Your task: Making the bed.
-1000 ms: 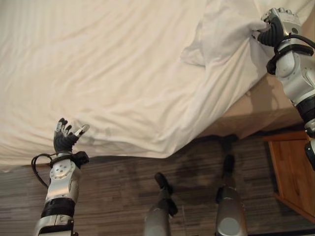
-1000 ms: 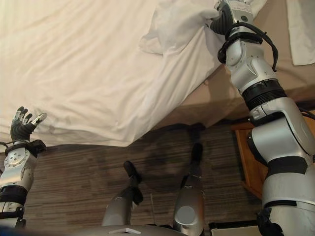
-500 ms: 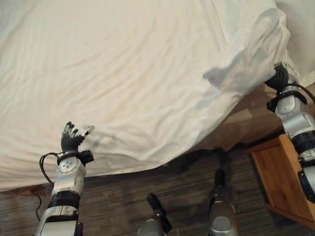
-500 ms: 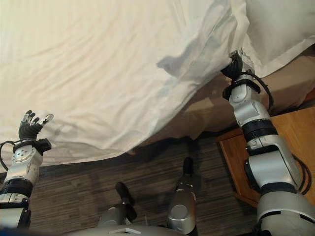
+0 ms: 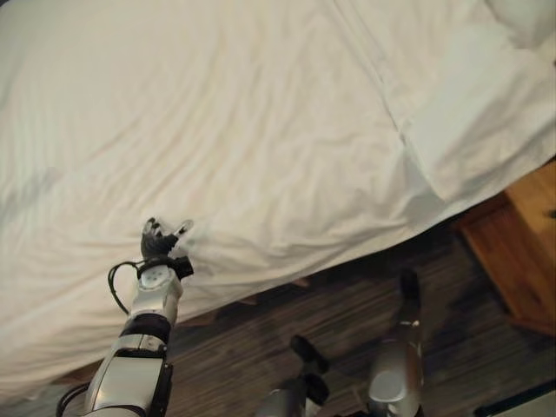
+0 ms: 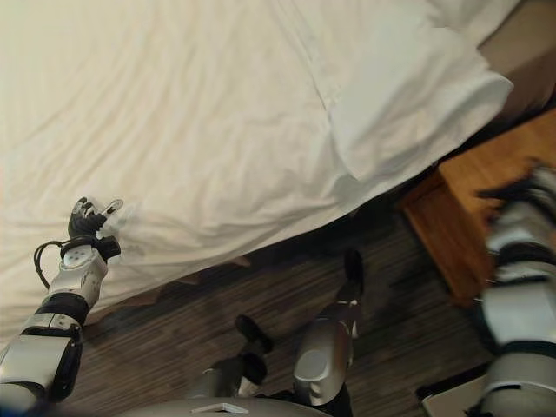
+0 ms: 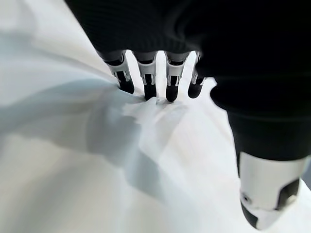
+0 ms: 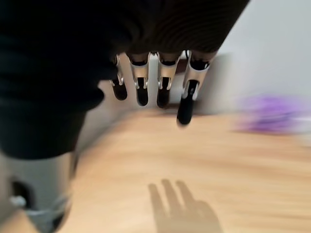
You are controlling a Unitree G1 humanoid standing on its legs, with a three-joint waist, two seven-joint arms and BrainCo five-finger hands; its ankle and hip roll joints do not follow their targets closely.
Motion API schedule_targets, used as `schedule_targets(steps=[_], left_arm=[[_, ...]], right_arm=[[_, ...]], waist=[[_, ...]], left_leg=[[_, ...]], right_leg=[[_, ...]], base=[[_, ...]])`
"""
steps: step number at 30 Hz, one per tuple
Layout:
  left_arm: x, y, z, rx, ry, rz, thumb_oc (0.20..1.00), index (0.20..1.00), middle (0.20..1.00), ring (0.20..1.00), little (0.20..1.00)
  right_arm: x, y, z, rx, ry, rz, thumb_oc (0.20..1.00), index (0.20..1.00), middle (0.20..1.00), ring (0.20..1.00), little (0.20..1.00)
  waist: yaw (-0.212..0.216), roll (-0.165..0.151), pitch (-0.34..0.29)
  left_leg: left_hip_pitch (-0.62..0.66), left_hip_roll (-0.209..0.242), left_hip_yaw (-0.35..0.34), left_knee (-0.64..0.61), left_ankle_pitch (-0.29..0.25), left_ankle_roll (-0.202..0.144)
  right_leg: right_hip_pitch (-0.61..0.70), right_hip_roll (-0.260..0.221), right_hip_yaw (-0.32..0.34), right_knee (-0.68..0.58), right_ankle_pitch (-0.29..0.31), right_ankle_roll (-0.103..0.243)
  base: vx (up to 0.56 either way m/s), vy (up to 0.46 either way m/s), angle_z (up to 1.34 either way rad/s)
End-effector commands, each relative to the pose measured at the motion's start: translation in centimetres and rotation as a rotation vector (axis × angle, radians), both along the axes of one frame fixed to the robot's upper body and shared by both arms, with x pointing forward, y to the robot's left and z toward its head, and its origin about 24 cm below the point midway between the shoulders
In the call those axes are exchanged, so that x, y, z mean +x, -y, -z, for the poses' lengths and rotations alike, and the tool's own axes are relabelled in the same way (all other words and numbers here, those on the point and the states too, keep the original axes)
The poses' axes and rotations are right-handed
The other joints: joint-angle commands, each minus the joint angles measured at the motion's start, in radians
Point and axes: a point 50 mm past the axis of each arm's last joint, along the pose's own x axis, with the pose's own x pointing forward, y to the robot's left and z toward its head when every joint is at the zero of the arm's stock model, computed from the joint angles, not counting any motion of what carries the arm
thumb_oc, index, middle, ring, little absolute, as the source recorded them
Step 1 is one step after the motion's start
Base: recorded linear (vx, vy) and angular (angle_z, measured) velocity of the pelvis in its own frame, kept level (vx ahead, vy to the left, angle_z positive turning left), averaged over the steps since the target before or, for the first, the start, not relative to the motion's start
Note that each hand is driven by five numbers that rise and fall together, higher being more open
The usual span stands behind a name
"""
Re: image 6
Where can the robot silver torso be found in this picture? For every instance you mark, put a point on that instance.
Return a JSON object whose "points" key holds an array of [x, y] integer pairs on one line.
{"points": [[226, 408]]}

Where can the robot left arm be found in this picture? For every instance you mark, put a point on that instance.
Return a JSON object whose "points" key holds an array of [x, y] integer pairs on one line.
{"points": [[65, 278]]}

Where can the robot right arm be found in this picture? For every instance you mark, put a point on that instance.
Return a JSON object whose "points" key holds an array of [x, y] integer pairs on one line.
{"points": [[521, 313]]}

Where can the white flat object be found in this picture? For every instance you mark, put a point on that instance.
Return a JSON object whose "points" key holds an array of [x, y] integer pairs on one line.
{"points": [[456, 399]]}

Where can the brown padded headboard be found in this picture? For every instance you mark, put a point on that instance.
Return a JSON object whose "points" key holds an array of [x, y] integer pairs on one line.
{"points": [[530, 52]]}

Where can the white bed duvet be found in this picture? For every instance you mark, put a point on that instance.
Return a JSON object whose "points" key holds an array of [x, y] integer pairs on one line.
{"points": [[174, 130]]}

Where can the robot left leg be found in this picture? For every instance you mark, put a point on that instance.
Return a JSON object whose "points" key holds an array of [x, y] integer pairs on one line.
{"points": [[249, 343]]}

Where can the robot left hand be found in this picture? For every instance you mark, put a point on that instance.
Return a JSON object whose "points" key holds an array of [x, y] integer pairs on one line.
{"points": [[82, 223]]}

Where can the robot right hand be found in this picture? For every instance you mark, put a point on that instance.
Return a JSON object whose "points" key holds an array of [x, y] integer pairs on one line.
{"points": [[532, 184]]}

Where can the large white pillow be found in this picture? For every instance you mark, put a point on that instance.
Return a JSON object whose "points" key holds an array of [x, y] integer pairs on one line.
{"points": [[412, 95]]}

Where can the wooden nightstand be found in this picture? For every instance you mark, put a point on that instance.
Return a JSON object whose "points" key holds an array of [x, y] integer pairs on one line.
{"points": [[456, 208]]}

